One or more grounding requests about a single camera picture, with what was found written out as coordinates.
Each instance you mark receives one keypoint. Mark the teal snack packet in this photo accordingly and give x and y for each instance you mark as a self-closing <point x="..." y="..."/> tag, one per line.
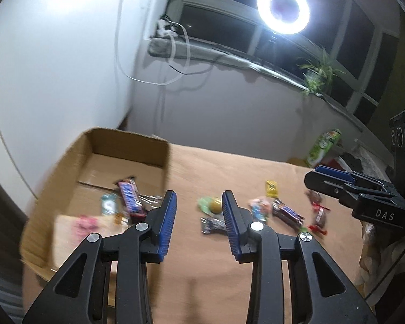
<point x="108" y="204"/>

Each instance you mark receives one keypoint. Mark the dark chocolate bar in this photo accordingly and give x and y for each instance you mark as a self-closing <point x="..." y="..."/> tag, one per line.
<point x="288" y="212"/>

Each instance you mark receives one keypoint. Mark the small orange candy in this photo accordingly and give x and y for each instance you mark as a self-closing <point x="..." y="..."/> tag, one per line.
<point x="120" y="218"/>

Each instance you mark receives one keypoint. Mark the small yellow candy packet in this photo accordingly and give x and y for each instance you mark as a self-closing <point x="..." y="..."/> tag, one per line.
<point x="271" y="189"/>

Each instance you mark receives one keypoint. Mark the blue chocolate bar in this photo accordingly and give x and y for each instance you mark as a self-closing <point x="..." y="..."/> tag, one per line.
<point x="131" y="198"/>

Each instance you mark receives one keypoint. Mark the white wardrobe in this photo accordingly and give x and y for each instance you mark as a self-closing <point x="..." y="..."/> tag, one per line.
<point x="54" y="74"/>

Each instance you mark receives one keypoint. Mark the brown candy with red ends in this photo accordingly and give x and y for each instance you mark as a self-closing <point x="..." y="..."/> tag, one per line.
<point x="320" y="219"/>
<point x="314" y="197"/>

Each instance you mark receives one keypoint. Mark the green snack packet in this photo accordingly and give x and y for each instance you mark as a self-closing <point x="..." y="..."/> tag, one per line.
<point x="207" y="206"/>

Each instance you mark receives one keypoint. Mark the cardboard box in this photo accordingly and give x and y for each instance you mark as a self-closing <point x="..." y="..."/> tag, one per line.
<point x="121" y="143"/>

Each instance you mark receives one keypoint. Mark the dark silver snack packet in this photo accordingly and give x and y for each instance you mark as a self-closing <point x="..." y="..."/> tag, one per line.
<point x="213" y="225"/>

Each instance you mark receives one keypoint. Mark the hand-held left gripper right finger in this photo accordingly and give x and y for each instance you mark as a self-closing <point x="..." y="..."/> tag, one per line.
<point x="230" y="224"/>

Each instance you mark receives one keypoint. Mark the grey window sill cover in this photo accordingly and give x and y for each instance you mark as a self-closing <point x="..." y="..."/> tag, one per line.
<point x="202" y="52"/>

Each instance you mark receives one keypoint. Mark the green potted plant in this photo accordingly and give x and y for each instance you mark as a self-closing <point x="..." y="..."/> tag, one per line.
<point x="319" y="74"/>

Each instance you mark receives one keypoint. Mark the blue and pink snack packet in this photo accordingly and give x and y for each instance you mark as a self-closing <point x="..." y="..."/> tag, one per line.
<point x="260" y="209"/>

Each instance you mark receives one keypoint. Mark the white fleece cloth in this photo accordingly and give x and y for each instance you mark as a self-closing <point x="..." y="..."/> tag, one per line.
<point x="371" y="263"/>

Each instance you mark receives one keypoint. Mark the green bag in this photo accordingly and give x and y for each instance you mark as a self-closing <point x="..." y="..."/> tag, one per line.
<point x="324" y="146"/>

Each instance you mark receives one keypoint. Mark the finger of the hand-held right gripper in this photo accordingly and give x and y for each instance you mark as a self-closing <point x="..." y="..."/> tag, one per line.
<point x="337" y="173"/>
<point x="327" y="187"/>

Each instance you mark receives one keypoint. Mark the white power strip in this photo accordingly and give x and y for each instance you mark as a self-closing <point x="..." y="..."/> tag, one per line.
<point x="163" y="27"/>

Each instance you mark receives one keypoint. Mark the dark cloth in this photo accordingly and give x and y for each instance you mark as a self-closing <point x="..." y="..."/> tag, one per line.
<point x="361" y="163"/>

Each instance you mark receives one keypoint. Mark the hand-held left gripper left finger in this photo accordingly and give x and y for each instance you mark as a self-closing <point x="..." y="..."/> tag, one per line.
<point x="167" y="222"/>

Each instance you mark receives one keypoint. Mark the window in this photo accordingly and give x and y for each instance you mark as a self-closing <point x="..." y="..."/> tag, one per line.
<point x="222" y="17"/>

